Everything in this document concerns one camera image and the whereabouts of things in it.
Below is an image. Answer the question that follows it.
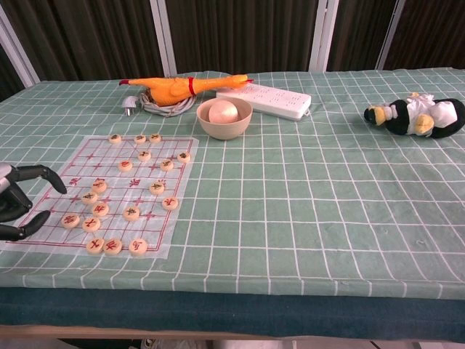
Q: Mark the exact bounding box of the translucent Chinese chess board sheet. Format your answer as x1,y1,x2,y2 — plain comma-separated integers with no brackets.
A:
0,135,201,261

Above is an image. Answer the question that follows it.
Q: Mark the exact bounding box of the dark slatted screen panel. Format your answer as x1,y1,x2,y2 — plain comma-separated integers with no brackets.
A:
0,45,26,103
163,0,330,76
0,0,177,87
319,0,406,72
377,0,465,70

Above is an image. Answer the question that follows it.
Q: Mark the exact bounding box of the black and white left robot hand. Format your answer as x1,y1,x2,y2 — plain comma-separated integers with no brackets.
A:
0,162,68,243

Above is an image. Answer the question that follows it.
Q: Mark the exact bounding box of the white power strip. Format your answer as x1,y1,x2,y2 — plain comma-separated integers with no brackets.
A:
216,84,312,121

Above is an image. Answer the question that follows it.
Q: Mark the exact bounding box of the pale egg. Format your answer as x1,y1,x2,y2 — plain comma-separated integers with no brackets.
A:
208,100,240,124

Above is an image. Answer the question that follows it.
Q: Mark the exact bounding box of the black and white penguin plush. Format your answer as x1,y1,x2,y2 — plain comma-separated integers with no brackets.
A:
363,92,465,140

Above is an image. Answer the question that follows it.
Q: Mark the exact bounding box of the green checked tablecloth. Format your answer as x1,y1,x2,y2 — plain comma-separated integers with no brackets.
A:
0,67,465,342

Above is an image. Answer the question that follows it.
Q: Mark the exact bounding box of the beige bowl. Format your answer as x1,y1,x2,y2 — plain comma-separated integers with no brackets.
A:
196,97,254,141

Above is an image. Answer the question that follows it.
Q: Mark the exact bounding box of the yellow rubber chicken toy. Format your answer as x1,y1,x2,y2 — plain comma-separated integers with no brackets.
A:
118,74,254,107

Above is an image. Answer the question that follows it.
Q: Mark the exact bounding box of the grey power cable with plug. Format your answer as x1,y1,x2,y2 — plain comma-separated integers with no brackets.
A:
121,92,199,118

